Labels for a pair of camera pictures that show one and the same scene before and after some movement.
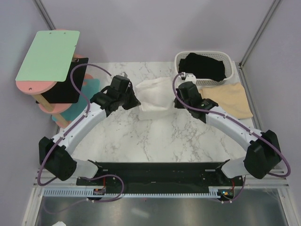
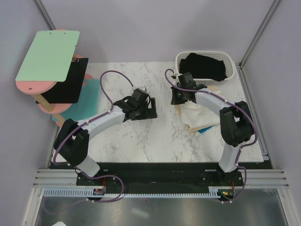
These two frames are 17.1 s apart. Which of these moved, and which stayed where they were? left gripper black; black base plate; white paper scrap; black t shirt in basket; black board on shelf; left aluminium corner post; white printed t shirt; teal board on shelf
Moved: white printed t shirt; left gripper black
Stayed: black base plate; white paper scrap; black t shirt in basket; black board on shelf; left aluminium corner post; teal board on shelf
